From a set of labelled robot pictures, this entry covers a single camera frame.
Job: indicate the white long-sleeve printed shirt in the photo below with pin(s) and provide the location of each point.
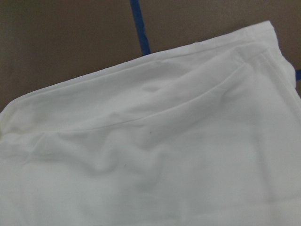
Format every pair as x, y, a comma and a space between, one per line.
208, 134

